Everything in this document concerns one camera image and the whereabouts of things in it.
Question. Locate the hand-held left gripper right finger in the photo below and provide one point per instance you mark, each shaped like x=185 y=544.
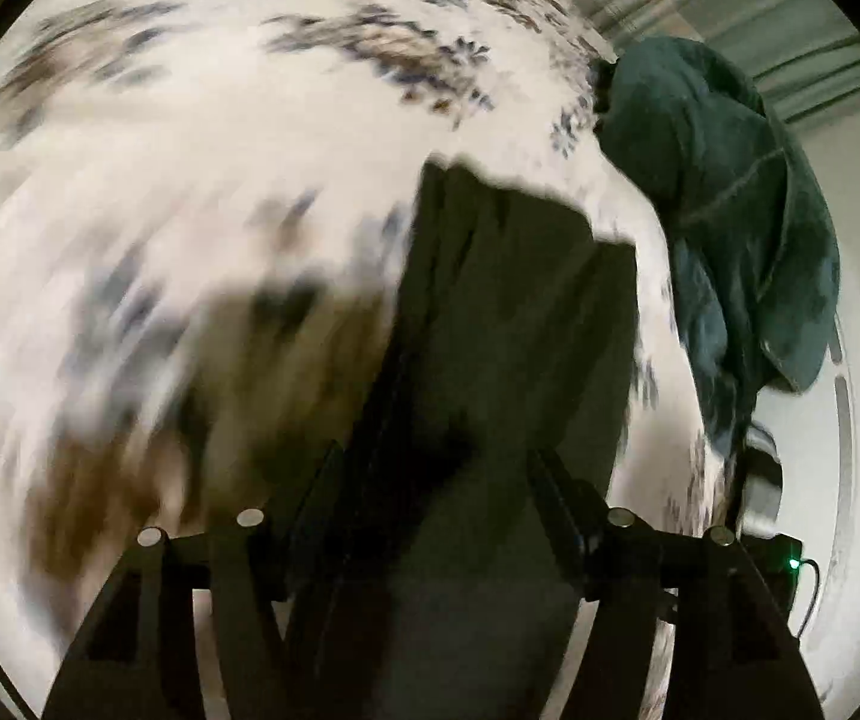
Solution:
x=559 y=495

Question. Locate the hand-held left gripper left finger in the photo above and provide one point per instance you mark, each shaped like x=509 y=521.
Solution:
x=316 y=499

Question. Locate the dark small garment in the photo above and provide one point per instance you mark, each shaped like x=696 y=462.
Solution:
x=490 y=315

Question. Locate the teal towel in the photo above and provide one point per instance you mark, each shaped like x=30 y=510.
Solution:
x=707 y=165

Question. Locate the white floral blanket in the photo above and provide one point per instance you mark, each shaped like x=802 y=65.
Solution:
x=212 y=135

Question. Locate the grey-green curtain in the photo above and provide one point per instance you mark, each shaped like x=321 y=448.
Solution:
x=745 y=0

